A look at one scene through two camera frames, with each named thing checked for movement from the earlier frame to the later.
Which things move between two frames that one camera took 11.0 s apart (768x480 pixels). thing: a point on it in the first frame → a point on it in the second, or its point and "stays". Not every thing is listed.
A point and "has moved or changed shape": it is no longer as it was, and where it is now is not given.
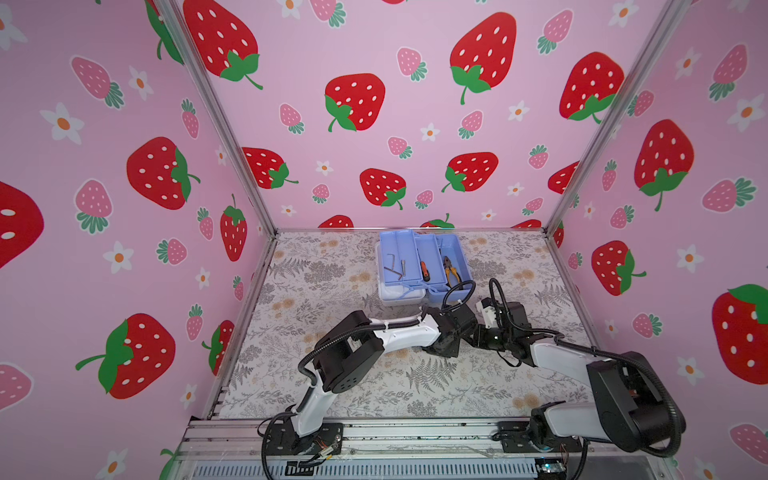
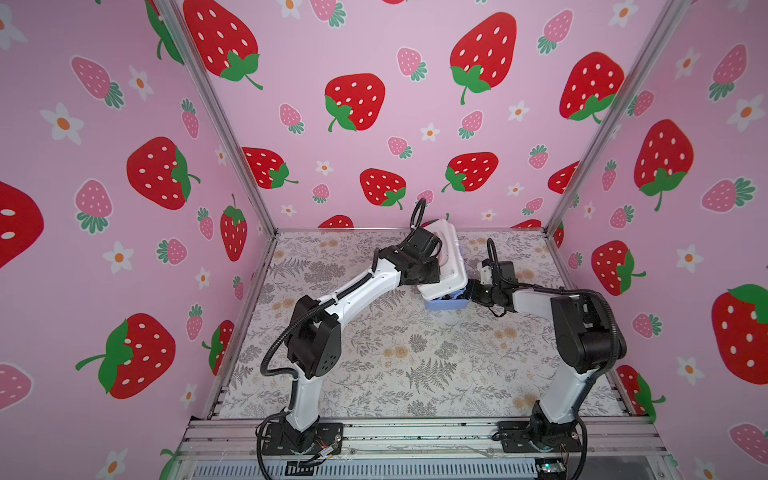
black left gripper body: [452, 349] → [427, 271]
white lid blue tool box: [413, 266] has moved or changed shape
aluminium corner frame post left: [172, 11] stays
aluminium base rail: [248, 450] stays
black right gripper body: [494, 338] → [483, 294]
